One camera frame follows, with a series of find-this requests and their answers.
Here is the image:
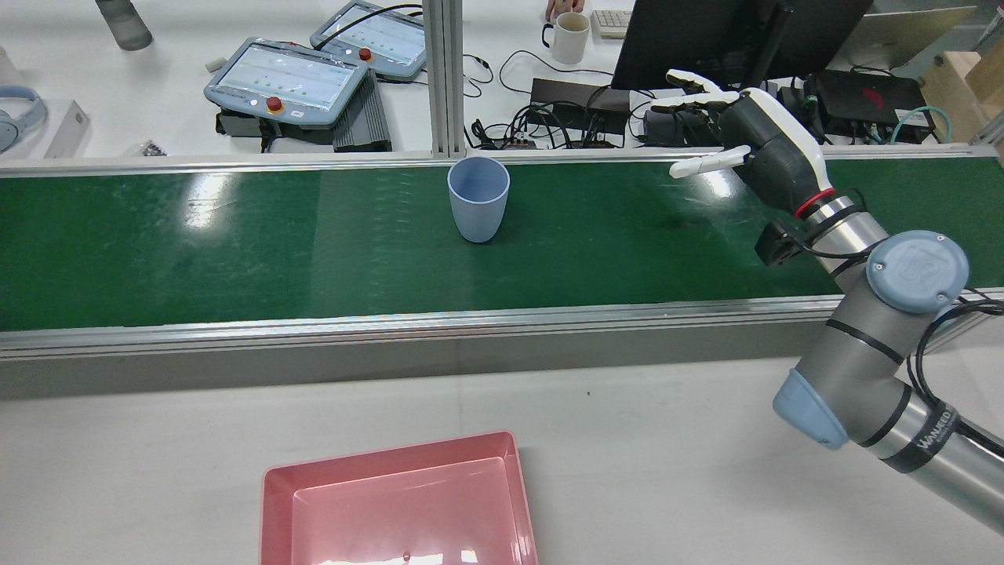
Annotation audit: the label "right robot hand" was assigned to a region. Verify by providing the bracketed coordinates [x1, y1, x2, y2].
[649, 69, 837, 221]

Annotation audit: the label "light blue plastic cup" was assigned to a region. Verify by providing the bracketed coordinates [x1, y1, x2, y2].
[447, 156, 511, 244]

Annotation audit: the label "black box with red logo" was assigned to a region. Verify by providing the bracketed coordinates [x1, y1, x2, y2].
[808, 70, 936, 144]

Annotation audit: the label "brown cardboard box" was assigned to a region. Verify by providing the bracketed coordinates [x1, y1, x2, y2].
[919, 49, 1004, 144]

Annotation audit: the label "black dock box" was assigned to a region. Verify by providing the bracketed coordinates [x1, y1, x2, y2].
[530, 77, 631, 131]

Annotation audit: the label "dark finned metal box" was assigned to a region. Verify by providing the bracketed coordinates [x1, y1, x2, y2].
[332, 69, 393, 153]

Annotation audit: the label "pink plastic box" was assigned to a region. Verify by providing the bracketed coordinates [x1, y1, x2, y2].
[259, 429, 540, 565]

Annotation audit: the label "white cardboard box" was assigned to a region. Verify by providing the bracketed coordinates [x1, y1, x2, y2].
[0, 99, 93, 160]

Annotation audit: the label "black power brick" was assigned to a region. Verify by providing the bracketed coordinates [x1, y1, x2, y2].
[643, 110, 675, 147]

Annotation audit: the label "black Huawei monitor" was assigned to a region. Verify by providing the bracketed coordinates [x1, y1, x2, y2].
[610, 0, 875, 92]

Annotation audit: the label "beige keyboard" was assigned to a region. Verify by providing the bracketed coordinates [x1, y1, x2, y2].
[590, 9, 633, 40]

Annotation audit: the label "white mug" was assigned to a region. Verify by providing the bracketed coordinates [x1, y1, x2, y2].
[540, 11, 591, 66]

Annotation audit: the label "grey-blue teach pendant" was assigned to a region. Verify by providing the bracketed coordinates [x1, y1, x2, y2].
[203, 36, 371, 131]
[309, 0, 430, 84]

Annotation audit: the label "green belt conveyor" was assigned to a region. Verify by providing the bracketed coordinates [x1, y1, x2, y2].
[0, 145, 1004, 362]

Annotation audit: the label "grey bottle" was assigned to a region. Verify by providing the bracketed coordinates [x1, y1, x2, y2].
[94, 0, 155, 53]

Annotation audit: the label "blue-grey headphones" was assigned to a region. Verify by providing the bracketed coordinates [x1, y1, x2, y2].
[0, 85, 49, 155]

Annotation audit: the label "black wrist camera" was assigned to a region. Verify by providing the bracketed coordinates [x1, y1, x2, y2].
[755, 218, 810, 268]

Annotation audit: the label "teal cable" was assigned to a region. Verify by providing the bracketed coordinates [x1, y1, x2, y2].
[889, 105, 955, 147]

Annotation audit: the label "black cable tangle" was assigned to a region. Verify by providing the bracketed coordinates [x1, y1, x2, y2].
[469, 86, 652, 150]

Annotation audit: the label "black camera cable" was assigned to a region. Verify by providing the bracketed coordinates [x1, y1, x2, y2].
[906, 289, 1004, 464]

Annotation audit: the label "aluminium profile post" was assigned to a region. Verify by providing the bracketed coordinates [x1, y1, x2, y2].
[421, 0, 469, 159]

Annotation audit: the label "black pendant cable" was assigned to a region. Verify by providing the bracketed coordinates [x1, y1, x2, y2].
[314, 3, 426, 52]

